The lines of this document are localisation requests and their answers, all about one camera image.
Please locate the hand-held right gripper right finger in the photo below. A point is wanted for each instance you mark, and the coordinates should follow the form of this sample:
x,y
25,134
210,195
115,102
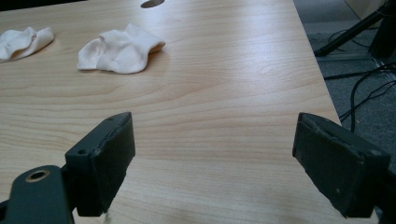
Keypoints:
x,y
336,165

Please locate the black stand leg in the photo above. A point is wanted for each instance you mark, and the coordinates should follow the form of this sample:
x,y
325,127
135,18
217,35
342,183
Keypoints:
x,y
351,32

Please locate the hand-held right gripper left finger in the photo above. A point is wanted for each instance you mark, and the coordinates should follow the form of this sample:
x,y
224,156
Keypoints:
x,y
106,161

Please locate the black stand base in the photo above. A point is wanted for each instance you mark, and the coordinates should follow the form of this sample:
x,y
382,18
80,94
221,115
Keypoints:
x,y
384,34

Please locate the white sock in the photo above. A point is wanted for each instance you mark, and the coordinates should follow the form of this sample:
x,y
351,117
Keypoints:
x,y
21,42
120,49

